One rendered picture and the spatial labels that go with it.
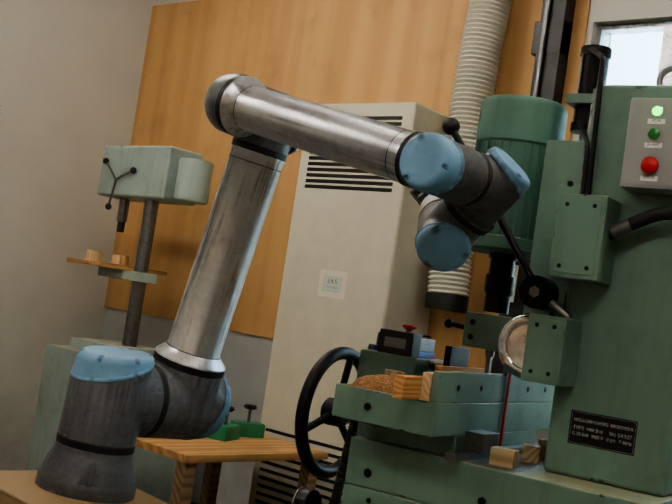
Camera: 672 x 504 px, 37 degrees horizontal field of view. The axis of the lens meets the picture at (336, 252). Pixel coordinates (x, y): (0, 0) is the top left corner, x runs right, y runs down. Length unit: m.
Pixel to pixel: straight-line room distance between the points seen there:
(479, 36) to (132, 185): 1.56
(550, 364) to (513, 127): 0.49
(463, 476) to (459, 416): 0.11
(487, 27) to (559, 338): 2.08
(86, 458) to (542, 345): 0.86
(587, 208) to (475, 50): 1.94
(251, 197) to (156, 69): 3.18
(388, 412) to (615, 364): 0.41
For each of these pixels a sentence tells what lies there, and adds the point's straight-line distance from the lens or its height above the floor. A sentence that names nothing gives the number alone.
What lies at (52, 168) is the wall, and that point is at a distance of 4.90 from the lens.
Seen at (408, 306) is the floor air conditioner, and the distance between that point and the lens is 3.65.
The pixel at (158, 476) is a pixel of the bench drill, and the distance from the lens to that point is 4.27.
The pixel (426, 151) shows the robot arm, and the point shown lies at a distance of 1.52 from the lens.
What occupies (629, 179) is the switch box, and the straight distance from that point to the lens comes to 1.82.
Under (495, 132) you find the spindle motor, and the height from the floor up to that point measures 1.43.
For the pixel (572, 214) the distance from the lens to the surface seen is 1.82.
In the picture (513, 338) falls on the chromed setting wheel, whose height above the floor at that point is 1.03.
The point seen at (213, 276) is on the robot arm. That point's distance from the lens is 2.01.
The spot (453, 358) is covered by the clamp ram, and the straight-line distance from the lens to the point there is 2.05.
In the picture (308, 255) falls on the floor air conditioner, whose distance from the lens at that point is 3.79.
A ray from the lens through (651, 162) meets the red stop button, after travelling 1.80.
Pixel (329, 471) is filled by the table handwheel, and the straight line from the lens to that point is 2.23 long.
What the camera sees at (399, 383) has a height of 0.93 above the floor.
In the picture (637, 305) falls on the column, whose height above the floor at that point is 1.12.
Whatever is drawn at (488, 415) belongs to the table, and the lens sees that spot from 1.98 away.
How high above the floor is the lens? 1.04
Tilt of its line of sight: 3 degrees up
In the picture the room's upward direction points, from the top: 9 degrees clockwise
